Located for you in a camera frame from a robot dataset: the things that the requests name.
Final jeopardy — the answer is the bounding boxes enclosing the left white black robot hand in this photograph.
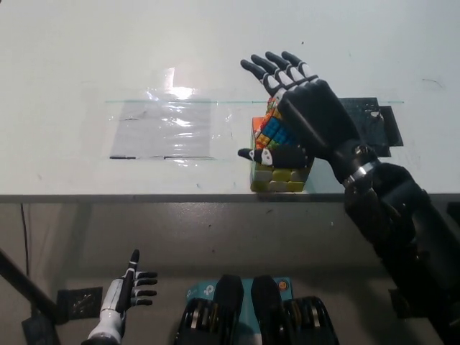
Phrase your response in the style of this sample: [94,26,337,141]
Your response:
[99,249,159,314]

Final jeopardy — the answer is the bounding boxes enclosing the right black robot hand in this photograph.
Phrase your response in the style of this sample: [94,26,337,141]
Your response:
[236,50,379,184]

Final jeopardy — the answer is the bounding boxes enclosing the small studded puzzle cube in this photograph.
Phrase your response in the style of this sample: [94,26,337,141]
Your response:
[253,96,300,150]

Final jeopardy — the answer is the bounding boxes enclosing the big orange red puzzle cube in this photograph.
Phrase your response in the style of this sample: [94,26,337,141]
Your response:
[250,116,313,193]

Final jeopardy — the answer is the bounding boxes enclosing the black ribbed robot body block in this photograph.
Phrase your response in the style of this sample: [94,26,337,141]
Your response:
[250,275,339,345]
[175,275,246,345]

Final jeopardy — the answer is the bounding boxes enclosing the black tape patch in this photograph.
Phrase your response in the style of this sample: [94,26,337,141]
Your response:
[339,96,403,157]

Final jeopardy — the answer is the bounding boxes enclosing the black stand base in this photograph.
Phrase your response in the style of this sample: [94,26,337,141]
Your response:
[21,310,60,345]

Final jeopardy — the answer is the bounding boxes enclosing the black slanted stand pole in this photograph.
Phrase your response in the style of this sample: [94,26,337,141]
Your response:
[0,247,58,316]

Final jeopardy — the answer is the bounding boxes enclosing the clear plastic sheet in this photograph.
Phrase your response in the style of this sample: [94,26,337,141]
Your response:
[109,98,212,160]

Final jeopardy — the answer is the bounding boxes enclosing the thin black hanging cable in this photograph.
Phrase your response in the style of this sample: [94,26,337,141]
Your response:
[19,203,29,276]

